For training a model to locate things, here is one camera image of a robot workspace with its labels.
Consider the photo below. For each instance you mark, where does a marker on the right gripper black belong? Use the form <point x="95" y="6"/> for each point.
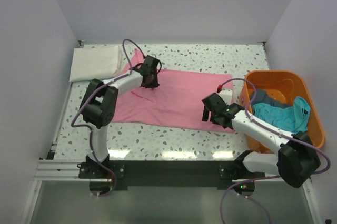
<point x="205" y="114"/>

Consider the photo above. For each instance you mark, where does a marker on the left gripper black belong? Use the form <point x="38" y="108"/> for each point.
<point x="154" y="84"/>

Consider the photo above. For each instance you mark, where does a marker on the pink t shirt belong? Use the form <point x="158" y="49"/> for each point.
<point x="177" y="102"/>

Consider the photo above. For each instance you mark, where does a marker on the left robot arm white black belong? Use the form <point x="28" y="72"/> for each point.
<point x="99" y="104"/>

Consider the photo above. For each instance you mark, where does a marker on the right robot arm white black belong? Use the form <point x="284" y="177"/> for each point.
<point x="292" y="156"/>

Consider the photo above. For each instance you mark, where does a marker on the folded white t shirt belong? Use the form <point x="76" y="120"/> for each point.
<point x="98" y="62"/>

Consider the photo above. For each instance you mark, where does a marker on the grey t shirt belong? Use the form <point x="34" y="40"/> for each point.
<point x="262" y="96"/>

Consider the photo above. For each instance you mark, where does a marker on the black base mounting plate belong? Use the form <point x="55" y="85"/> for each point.
<point x="218" y="174"/>

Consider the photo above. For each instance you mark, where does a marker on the orange plastic basket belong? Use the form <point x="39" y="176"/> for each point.
<point x="284" y="86"/>

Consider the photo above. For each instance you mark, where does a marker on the turquoise t shirt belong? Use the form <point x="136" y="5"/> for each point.
<point x="293" y="119"/>

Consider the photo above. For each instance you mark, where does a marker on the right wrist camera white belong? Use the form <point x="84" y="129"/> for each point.
<point x="226" y="95"/>

